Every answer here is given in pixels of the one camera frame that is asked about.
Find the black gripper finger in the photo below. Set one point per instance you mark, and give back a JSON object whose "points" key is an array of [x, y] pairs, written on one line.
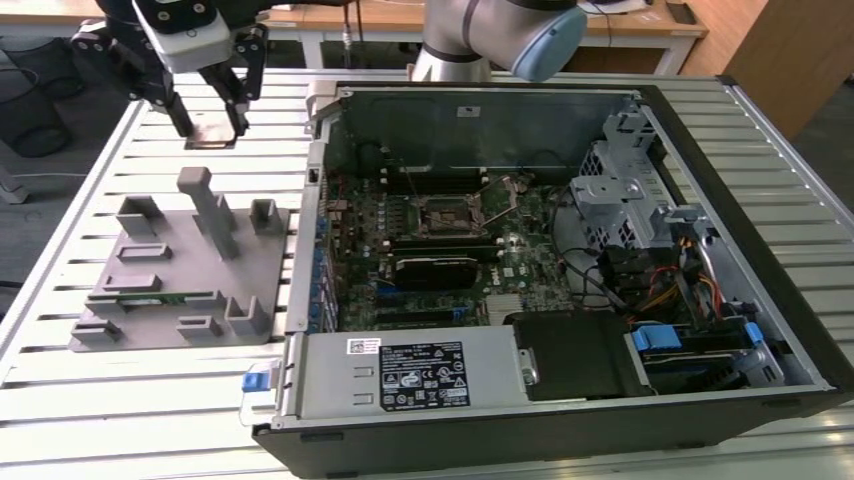
{"points": [[250, 65], [100, 55]]}

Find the silver CPU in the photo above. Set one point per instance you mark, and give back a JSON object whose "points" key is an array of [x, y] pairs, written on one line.
{"points": [[213, 136]]}

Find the CPU socket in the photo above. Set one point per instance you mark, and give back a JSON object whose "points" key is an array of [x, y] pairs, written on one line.
{"points": [[443, 215]]}

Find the black mesh wastebasket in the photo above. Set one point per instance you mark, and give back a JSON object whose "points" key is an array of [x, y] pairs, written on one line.
{"points": [[40, 60], [34, 125]]}

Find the grey parts rack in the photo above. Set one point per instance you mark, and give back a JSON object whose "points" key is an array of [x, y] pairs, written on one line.
{"points": [[187, 280]]}

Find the green RAM stick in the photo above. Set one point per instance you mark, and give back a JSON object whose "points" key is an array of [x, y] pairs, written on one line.
{"points": [[175, 298]]}

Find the black graphics card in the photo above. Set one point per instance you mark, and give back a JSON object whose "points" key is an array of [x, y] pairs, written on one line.
{"points": [[434, 275]]}

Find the green motherboard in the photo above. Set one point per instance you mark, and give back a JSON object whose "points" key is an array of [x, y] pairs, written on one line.
{"points": [[537, 227]]}

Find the black expansion slot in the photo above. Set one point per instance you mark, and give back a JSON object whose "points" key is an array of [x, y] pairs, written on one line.
{"points": [[414, 318]]}

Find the silver metal drive cage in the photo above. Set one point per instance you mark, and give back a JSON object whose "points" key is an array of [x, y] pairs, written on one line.
{"points": [[603, 192]]}

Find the silver finned heatsink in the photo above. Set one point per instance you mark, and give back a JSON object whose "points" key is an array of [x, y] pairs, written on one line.
{"points": [[502, 304]]}

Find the blue case latch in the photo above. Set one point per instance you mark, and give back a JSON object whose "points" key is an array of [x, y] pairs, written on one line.
{"points": [[253, 382]]}

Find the silver power supply unit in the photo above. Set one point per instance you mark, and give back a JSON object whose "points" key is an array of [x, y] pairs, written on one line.
{"points": [[327, 380]]}

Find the dark phone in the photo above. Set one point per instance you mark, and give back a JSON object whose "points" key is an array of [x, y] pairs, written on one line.
{"points": [[682, 12]]}

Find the black plastic shroud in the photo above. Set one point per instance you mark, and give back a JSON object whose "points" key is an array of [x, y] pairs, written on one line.
{"points": [[574, 355]]}

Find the brown wooden cabinet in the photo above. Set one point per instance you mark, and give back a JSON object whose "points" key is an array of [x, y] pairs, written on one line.
{"points": [[788, 50]]}

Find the blue disk carrier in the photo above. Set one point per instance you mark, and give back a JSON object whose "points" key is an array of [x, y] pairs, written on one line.
{"points": [[654, 341]]}

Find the black open PC case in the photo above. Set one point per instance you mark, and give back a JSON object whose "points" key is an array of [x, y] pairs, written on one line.
{"points": [[467, 450]]}

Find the black disk drive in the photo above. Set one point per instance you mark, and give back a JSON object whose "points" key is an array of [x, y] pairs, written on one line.
{"points": [[694, 372]]}

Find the blue disk carrier tab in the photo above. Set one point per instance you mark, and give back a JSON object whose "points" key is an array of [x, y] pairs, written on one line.
{"points": [[753, 336]]}

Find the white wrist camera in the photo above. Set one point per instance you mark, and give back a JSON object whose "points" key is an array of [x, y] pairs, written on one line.
{"points": [[194, 45]]}

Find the wooden desk white frame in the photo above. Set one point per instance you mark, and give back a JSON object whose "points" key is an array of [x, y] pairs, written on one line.
{"points": [[628, 25]]}

